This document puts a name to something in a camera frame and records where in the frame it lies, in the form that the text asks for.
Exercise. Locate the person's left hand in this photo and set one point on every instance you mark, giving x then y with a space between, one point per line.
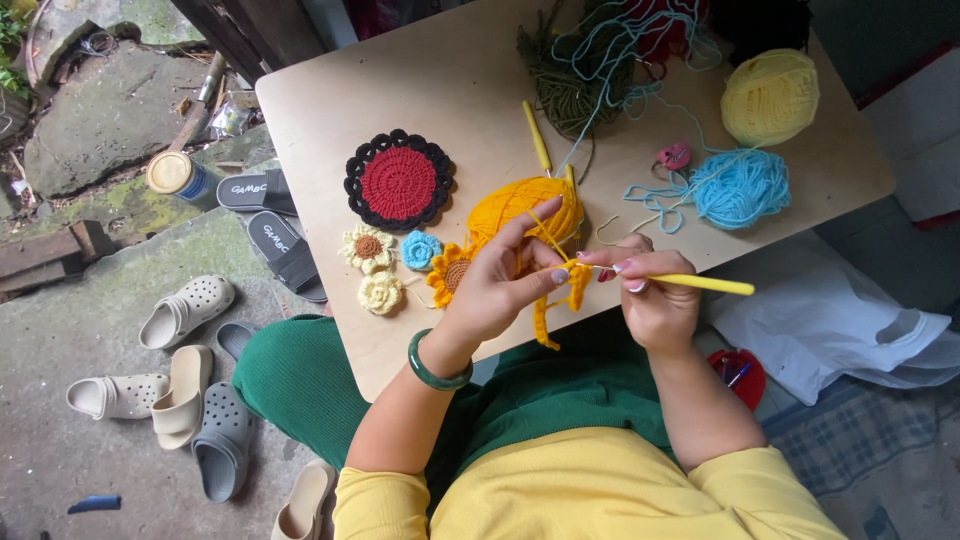
484 292

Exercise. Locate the person's right hand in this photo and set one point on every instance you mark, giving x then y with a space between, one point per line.
664 307

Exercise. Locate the orange crochet piece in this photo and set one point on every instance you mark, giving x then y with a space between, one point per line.
579 289

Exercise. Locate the orange crochet sunflower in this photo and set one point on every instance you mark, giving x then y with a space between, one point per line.
450 276

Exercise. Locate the blue crochet flower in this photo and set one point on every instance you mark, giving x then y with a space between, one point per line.
420 250

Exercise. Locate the orange yarn ball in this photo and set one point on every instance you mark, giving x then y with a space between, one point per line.
517 206

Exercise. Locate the green jade bangle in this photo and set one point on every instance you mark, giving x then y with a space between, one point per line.
429 375

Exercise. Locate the red container with pens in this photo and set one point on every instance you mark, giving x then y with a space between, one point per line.
742 375

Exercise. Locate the pale yellow crochet flower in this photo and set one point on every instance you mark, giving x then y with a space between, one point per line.
379 292

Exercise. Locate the cream crochet flower brown centre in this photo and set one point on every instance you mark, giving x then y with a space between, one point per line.
367 247

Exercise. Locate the red and black crochet coaster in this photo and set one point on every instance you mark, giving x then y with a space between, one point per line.
399 180

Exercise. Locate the light blue yarn ball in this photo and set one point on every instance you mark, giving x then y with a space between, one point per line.
742 187

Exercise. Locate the white plastic bag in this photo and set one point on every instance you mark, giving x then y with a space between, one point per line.
817 315

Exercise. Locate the person's yellow shirt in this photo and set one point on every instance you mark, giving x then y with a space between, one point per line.
592 487

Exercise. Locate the black slide sandal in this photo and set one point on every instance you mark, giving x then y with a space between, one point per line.
255 193
289 255

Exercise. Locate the person's green trousers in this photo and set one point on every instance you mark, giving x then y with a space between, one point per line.
300 382

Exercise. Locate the dark green yarn tangle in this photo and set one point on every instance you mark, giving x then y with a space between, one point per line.
566 90

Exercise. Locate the blue plaid mat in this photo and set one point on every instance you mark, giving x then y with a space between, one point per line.
855 435

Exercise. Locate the pale yellow yarn ball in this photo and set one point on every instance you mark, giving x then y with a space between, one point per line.
771 97

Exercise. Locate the grey clog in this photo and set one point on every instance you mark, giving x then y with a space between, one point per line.
223 442
234 337

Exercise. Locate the light blue yarn tangle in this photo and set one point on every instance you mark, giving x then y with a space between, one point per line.
607 45

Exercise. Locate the red yarn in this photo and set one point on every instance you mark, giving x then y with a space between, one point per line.
667 34

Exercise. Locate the beige slide sandal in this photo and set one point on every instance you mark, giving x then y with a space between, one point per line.
304 502
180 401

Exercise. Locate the white clog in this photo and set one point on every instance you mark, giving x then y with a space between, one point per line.
187 307
120 395

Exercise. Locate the crumpled clear wrapper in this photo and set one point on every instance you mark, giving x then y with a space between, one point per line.
229 120

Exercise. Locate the white box with red edge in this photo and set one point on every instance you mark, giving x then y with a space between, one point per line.
919 135

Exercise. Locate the tin can with yellow lid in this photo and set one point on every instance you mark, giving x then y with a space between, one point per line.
180 178

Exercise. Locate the old bricks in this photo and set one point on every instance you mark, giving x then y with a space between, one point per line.
52 255

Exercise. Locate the blue scrap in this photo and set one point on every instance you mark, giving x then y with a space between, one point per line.
94 504

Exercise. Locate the green plant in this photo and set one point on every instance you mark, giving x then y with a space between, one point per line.
11 52

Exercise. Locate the dark wooden post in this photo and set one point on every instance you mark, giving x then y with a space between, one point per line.
247 30

